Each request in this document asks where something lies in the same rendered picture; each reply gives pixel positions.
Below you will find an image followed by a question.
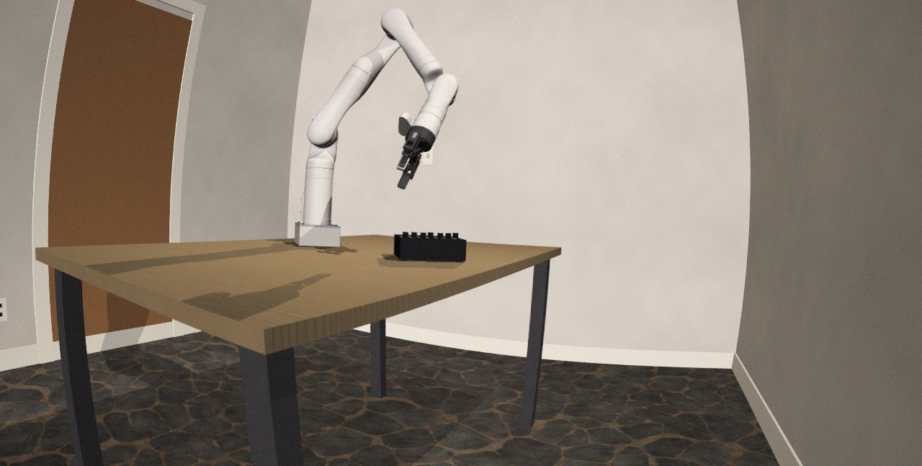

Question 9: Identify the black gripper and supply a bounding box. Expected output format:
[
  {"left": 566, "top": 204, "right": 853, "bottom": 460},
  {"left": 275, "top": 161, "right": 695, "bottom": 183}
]
[{"left": 397, "top": 125, "right": 436, "bottom": 189}]

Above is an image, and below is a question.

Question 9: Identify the black lighting desk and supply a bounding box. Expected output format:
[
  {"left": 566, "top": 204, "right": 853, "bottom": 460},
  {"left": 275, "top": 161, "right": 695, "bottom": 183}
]
[{"left": 394, "top": 232, "right": 467, "bottom": 262}]

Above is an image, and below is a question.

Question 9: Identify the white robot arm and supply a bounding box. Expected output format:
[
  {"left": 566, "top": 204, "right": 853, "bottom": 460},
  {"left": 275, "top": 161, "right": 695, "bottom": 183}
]
[{"left": 300, "top": 9, "right": 459, "bottom": 225}]

